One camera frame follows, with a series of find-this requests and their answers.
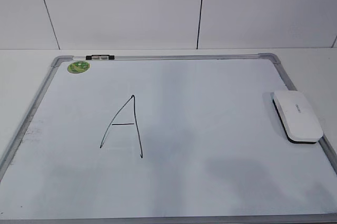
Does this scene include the white board eraser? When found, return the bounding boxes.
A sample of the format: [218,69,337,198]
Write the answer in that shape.
[273,90,323,144]

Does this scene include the round green magnet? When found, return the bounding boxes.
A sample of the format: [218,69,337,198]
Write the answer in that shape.
[67,61,90,74]

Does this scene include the white board with grey frame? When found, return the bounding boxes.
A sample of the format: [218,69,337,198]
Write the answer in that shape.
[1,54,336,223]

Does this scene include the black marker clip on frame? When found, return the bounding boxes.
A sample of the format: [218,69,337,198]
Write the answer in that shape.
[85,54,115,60]

